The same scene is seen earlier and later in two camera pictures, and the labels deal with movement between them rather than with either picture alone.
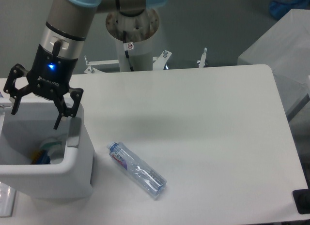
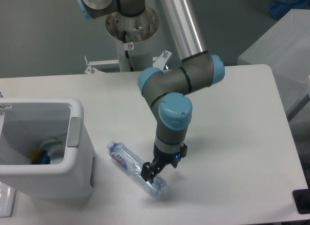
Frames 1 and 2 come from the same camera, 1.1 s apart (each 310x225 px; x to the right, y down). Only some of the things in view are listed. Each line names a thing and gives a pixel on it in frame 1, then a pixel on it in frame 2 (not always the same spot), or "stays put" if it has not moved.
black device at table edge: [302, 198] stays put
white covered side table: [286, 48] stays put
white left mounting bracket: [91, 69] stays put
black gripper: [49, 76] -> [153, 168]
